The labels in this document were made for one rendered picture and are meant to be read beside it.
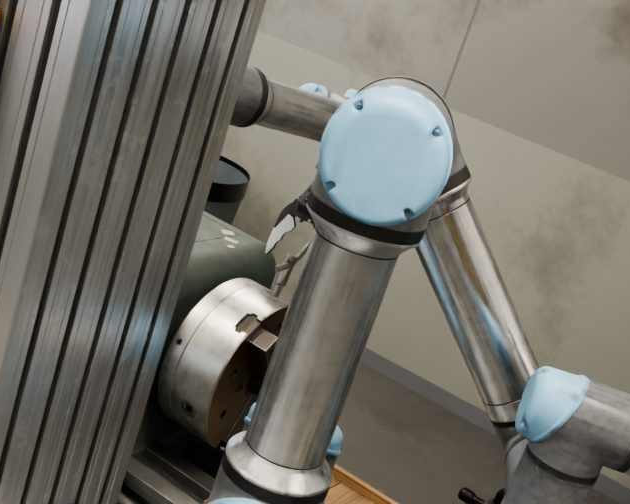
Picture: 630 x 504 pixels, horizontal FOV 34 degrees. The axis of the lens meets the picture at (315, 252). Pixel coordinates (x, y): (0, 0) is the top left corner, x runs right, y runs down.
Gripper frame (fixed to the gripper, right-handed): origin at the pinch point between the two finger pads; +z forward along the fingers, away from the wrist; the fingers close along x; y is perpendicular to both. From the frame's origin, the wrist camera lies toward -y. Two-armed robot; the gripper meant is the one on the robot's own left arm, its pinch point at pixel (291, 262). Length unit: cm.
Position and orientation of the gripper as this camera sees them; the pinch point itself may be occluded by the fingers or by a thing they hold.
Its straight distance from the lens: 201.4
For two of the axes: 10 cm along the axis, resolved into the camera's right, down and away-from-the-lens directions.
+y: 1.8, -0.8, 9.8
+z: -4.0, 9.1, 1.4
